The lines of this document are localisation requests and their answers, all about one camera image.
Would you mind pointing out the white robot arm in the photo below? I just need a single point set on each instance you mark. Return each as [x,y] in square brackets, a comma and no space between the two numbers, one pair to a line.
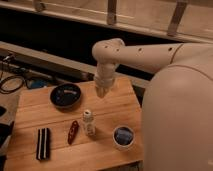
[177,107]

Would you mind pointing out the blue object behind board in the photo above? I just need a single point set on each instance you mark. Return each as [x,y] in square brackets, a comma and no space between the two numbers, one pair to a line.
[37,84]

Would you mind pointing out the red chili pepper toy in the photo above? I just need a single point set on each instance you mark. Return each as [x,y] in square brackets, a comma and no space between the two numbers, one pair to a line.
[73,131]

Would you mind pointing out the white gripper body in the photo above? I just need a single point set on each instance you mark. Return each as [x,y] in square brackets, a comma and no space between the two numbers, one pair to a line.
[105,75]

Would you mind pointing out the small white bottle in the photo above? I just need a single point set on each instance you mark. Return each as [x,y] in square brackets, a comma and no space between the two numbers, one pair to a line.
[88,123]

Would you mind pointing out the white cup with blue contents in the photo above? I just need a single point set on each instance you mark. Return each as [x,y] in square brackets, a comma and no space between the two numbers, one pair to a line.
[123,137]

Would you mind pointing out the black bowl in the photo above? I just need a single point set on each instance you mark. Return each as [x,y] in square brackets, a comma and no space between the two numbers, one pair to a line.
[65,95]

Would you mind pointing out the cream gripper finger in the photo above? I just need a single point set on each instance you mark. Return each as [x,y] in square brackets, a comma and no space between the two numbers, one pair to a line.
[105,91]
[99,92]

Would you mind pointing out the dark object at left edge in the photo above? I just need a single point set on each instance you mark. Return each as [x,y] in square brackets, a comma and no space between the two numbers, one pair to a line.
[6,127]

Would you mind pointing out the black white striped block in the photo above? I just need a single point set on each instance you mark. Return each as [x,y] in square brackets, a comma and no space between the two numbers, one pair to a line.
[43,144]

